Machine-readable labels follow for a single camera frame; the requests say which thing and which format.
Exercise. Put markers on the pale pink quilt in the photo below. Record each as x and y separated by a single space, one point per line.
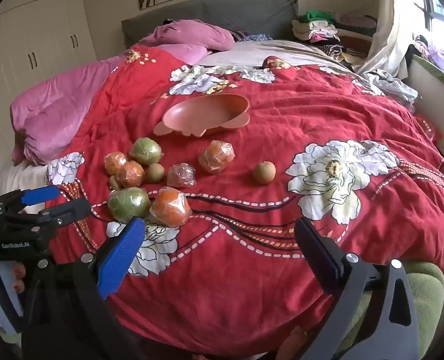
53 116

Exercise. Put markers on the magenta pink quilt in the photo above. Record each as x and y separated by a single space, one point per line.
192 35

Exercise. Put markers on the green citrus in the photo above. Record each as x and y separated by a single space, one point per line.
145 150
129 204

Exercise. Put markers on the person's left hand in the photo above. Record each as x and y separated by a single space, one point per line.
18 270

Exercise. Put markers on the white window bench green trim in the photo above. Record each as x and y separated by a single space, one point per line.
431 78

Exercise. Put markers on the beige bed sheet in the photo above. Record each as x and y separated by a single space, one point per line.
252 54

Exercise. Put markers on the dark striped clothes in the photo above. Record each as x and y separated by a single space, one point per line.
332 50

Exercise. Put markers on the plastic orange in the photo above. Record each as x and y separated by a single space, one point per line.
131 174
215 157
114 162
170 206

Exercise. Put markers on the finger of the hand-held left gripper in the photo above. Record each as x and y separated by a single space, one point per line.
72 210
38 195

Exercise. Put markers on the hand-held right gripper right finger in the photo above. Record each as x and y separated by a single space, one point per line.
321 255

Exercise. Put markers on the cream curtain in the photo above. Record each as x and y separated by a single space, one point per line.
390 26

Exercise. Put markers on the purple clothes heap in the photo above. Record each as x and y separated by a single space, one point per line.
439 54

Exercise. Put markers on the small brown kiwi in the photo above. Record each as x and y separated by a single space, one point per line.
114 183

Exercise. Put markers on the cream wardrobe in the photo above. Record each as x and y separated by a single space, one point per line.
38 33

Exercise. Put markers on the grey padded headboard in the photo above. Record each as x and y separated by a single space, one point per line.
207 13

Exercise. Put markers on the white grey crumpled clothes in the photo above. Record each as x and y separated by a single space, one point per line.
390 86

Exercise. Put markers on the orange plastic bowl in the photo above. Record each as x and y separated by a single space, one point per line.
203 114

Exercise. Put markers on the green plush cushion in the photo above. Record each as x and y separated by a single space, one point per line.
428 292

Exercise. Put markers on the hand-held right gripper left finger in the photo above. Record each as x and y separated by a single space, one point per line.
121 258

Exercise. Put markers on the pile of folded clothes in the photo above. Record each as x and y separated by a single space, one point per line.
317 26

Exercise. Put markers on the clear plastic wrap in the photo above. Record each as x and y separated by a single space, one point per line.
181 175

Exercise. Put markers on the red floral blanket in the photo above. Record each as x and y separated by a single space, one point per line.
282 127

